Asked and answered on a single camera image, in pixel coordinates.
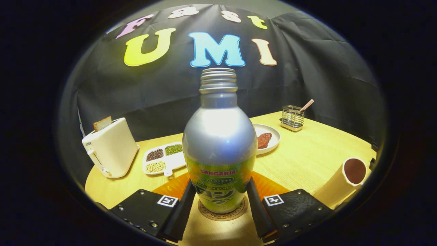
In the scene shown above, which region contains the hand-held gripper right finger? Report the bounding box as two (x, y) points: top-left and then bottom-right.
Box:
(246, 172), (335, 244)

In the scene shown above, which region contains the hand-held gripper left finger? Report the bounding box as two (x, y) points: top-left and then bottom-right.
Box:
(109, 172), (197, 244)

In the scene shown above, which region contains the round cork coaster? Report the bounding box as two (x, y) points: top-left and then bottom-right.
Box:
(198, 195), (249, 221)

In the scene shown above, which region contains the cream cup with wooden handle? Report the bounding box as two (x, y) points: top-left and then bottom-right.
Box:
(313, 157), (372, 209)

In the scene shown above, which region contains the silver bottle with green label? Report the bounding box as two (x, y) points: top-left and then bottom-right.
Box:
(182, 68), (258, 214)

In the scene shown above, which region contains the white divided bean tray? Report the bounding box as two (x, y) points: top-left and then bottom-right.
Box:
(142, 141), (186, 177)

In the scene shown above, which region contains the brown sausage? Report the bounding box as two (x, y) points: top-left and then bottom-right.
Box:
(257, 133), (272, 150)

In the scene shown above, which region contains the wooden table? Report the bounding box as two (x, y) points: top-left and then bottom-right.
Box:
(85, 111), (377, 246)

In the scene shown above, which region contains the white oval plate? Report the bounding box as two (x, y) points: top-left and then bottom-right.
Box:
(253, 124), (281, 156)

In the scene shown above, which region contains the white toaster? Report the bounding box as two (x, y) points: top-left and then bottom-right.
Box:
(82, 118), (140, 179)

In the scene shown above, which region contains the bread slice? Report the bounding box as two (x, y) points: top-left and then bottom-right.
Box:
(93, 116), (112, 132)

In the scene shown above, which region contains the black backdrop cloth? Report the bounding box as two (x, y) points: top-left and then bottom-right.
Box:
(58, 3), (388, 185)

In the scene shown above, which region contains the wire mesh holder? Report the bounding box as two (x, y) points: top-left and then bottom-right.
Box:
(280, 105), (305, 132)

